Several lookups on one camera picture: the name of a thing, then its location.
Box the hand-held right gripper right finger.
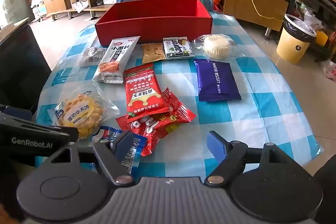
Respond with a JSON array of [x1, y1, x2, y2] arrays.
[[205, 131, 288, 186]]

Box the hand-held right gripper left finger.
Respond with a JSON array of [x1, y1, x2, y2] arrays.
[[49, 130, 135, 186]]

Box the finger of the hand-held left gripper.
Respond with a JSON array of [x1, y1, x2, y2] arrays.
[[0, 105, 33, 122]]

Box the blue white snack packet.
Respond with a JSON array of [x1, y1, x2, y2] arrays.
[[92, 127, 147, 174]]

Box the red candy packet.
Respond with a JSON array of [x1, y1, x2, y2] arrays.
[[115, 112, 189, 157], [160, 88, 197, 124]]

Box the yellow waffle packet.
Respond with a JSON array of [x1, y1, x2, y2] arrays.
[[47, 88, 120, 140]]

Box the red green spicy snack packet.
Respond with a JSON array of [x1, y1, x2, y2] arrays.
[[123, 63, 171, 117]]

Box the purple wafer biscuit packet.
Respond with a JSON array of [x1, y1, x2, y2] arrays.
[[194, 58, 242, 102]]

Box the round cake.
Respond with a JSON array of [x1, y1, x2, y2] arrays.
[[196, 34, 238, 61]]

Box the red cardboard box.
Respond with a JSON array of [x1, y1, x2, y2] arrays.
[[95, 0, 213, 46]]

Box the black cabinet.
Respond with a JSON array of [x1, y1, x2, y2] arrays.
[[0, 18, 53, 114]]

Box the blue checked tablecloth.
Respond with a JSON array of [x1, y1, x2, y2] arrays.
[[35, 11, 323, 177]]

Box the white noodle snack packet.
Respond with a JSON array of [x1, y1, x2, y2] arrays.
[[92, 37, 141, 84]]

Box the grey small snack packet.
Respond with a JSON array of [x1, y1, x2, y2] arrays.
[[79, 47, 108, 67]]

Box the golden snack packet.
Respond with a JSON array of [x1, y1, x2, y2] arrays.
[[142, 43, 167, 65]]

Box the green wafer packet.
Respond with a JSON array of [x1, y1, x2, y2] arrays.
[[163, 37, 194, 60]]

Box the yellow trash bin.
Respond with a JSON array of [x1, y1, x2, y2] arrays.
[[276, 14, 318, 64]]

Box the white red plastic bag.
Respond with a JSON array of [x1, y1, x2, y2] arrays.
[[320, 59, 336, 80]]

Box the wooden television stand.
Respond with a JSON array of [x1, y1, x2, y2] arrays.
[[43, 0, 289, 31]]

